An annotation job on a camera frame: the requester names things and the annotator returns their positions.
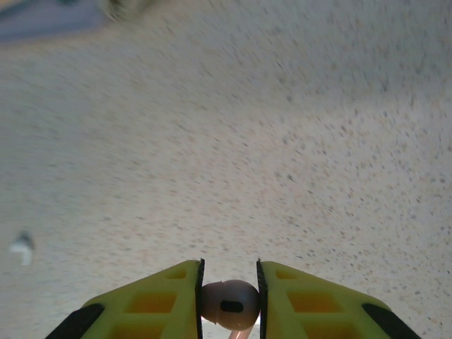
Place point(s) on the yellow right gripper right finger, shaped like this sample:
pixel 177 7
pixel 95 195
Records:
pixel 310 307

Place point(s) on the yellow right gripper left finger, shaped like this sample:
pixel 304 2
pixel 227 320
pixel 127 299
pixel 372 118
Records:
pixel 152 307

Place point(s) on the pink earbud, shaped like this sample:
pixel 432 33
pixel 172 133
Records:
pixel 229 293

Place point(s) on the white earbud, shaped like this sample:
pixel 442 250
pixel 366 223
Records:
pixel 23 249

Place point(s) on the lavender tray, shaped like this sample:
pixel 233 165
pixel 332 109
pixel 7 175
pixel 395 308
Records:
pixel 35 24

